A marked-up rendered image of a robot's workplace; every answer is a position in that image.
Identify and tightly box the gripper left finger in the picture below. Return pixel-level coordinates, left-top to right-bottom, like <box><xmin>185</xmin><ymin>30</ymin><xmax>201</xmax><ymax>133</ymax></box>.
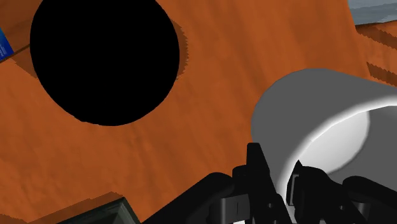
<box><xmin>141</xmin><ymin>143</ymin><xmax>293</xmax><ymax>224</ymax></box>

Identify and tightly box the blue box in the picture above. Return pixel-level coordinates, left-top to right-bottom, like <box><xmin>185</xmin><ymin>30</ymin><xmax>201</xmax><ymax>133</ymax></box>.
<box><xmin>0</xmin><ymin>27</ymin><xmax>15</xmax><ymax>64</ymax></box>

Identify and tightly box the black round object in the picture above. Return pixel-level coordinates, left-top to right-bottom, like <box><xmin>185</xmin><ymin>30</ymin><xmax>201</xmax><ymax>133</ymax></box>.
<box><xmin>29</xmin><ymin>0</ymin><xmax>181</xmax><ymax>127</ymax></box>

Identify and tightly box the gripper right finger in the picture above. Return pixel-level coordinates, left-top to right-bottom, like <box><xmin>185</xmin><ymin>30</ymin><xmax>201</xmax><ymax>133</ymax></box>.
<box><xmin>285</xmin><ymin>159</ymin><xmax>397</xmax><ymax>224</ymax></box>

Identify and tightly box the dark green box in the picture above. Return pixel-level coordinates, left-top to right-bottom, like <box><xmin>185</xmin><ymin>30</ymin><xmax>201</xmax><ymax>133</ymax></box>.
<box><xmin>58</xmin><ymin>196</ymin><xmax>142</xmax><ymax>224</ymax></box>

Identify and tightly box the white cup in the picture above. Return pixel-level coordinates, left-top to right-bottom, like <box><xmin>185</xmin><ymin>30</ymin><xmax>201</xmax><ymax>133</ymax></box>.
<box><xmin>250</xmin><ymin>68</ymin><xmax>397</xmax><ymax>215</ymax></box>

